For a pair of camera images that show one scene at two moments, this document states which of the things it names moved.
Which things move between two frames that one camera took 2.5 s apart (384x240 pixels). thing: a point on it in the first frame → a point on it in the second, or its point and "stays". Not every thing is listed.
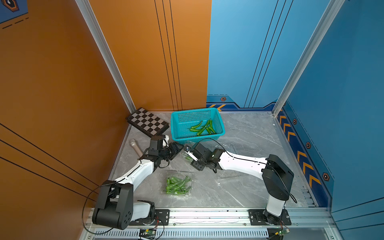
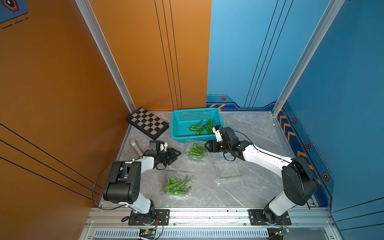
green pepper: [199, 124] stays
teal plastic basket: [182, 121] stays
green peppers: [206, 125] stays
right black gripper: [195, 164] → [212, 144]
